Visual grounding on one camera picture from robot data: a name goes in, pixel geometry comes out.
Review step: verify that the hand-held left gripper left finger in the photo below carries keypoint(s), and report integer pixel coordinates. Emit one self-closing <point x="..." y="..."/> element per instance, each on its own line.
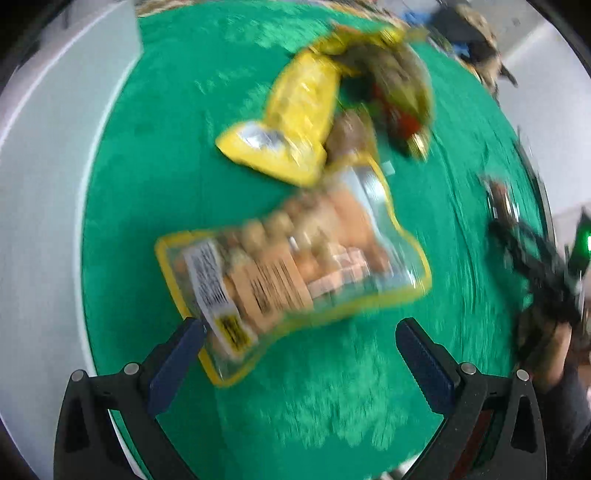
<point x="178" y="364"/>

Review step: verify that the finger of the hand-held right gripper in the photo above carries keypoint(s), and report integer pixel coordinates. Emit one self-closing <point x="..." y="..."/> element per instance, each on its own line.
<point x="526" y="249"/>

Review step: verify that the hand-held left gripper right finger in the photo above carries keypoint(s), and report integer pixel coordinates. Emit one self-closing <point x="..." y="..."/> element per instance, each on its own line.
<point x="425" y="369"/>

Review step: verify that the clear yellow-rimmed cookie packet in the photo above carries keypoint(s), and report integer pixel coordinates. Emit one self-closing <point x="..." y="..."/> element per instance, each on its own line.
<point x="286" y="267"/>

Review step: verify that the white storage box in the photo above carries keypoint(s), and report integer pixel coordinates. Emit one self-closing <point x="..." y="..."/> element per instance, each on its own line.
<point x="46" y="184"/>

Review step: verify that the yellow snack packet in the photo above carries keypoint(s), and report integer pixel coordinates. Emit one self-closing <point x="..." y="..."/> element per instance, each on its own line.
<point x="291" y="124"/>

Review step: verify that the person's right forearm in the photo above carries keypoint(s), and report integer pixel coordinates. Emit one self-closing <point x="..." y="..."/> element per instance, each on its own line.
<point x="572" y="415"/>

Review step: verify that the person's right hand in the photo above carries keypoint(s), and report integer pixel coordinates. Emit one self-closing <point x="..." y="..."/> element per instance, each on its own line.
<point x="554" y="355"/>

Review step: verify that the black bag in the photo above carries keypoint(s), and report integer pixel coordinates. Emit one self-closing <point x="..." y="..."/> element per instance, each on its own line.
<point x="457" y="23"/>

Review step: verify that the green patterned blanket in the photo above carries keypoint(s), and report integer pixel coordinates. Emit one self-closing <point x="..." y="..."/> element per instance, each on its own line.
<point x="184" y="115"/>

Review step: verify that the blue cloth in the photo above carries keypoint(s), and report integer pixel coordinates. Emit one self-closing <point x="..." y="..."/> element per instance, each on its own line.
<point x="418" y="17"/>

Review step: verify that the colourful printed bedsheet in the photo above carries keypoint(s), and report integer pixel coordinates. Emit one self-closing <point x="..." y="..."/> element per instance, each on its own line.
<point x="147" y="7"/>

